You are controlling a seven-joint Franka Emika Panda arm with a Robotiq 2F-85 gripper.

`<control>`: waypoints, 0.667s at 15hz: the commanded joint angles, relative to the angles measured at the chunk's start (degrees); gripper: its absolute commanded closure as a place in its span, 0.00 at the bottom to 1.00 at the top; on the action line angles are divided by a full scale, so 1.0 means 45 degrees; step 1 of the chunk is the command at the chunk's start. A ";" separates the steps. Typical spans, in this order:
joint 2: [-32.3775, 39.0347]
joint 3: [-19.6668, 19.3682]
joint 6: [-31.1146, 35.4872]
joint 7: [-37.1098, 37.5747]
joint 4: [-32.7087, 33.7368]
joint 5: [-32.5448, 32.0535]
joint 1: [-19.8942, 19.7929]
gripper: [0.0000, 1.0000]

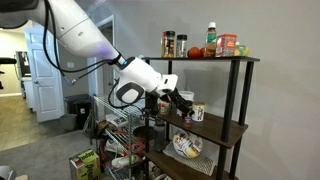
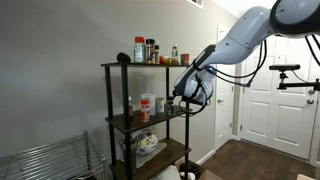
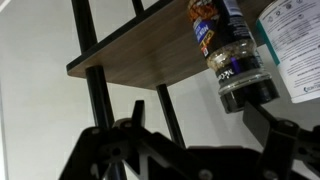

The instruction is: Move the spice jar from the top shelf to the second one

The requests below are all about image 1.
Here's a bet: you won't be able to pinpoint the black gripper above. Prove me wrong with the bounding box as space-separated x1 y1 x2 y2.
158 88 195 117

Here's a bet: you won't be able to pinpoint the black-framed wooden shelf unit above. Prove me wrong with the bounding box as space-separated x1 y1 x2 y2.
142 55 261 180

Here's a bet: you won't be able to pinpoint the green herb jar black lid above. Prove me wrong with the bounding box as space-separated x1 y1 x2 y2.
175 34 189 59

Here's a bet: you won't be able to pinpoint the orange spice jar black lid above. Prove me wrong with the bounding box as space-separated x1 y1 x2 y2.
164 30 176 59

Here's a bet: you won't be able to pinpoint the yellow-green spice jar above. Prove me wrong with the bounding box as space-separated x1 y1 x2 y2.
160 31 168 58

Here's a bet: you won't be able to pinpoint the white plastic tub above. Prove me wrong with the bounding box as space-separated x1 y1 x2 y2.
178 90 195 118

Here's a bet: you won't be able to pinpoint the orange seasoning bottle red cap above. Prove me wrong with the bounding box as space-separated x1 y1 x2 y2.
160 100 171 116

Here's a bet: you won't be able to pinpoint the small printed tin can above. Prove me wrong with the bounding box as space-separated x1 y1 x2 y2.
191 101 206 123

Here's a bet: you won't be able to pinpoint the dark grey water bottle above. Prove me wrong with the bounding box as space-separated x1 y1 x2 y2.
153 118 167 154

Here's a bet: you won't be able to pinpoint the colourful printed bowl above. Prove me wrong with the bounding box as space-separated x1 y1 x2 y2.
172 129 204 160

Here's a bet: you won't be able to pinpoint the dark cooking pot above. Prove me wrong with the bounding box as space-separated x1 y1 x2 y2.
133 125 156 142

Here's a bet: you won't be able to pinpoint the white mesh mat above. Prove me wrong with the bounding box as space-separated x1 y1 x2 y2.
162 141 217 177

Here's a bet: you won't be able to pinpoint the red item in rack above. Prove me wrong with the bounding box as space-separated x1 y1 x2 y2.
123 140 146 158

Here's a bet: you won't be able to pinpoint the white printed paper box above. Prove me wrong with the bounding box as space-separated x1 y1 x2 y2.
105 113 129 129

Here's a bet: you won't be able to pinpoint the red patterned box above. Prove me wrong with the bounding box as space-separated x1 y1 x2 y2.
215 33 238 58

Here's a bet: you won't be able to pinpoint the brown bundle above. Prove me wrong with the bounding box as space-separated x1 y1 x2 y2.
97 120 118 136

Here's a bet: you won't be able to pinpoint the white sneaker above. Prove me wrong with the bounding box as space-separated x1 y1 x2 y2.
104 139 126 154

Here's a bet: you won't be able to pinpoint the white and green shoe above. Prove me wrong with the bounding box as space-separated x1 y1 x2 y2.
111 154 141 169

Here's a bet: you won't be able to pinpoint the green yellow bag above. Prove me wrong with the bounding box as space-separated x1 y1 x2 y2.
234 41 251 57

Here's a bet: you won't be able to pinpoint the black trash bin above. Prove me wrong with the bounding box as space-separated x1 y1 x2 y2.
63 93 93 130

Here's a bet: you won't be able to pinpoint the green cardboard box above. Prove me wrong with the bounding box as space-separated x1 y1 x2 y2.
68 149 102 180

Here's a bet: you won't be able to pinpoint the grey plastic bin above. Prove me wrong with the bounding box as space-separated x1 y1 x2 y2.
59 113 78 132

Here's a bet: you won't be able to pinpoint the white panel door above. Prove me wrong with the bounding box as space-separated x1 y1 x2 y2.
24 26 66 123

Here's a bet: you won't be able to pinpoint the white cabinet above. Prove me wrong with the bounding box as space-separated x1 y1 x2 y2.
20 77 36 113

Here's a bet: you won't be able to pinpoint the black padded bar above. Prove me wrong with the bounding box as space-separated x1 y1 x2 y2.
0 57 18 66

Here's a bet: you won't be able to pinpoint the grey round object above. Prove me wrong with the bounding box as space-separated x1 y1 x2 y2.
0 165 18 180

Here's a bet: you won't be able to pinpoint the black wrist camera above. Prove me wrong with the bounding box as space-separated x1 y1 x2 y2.
143 92 160 118

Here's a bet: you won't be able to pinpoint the chrome wire rack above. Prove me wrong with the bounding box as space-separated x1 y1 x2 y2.
93 94 148 180

